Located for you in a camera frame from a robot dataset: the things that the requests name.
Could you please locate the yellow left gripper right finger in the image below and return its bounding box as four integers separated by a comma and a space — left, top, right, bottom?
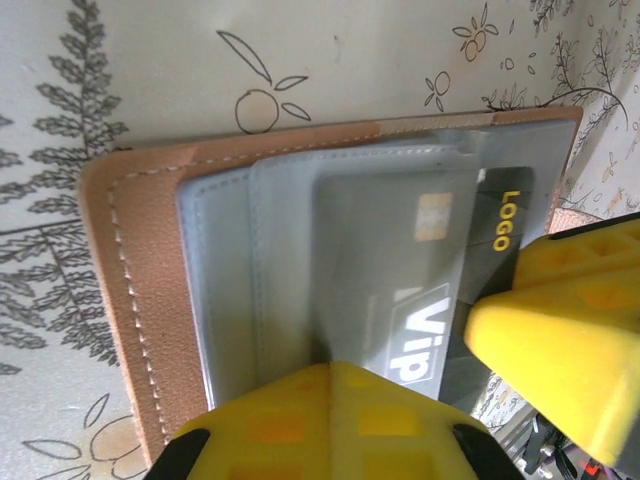
329, 361, 525, 480

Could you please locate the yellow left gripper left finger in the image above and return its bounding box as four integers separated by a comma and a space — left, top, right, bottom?
148, 361, 334, 480

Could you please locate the black VIP card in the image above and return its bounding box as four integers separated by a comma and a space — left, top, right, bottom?
309, 164, 539, 416

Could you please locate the tan leather card holder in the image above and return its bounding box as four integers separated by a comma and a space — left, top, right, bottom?
79, 105, 585, 480

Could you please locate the aluminium front rail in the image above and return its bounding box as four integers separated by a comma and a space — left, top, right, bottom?
492, 394, 566, 471

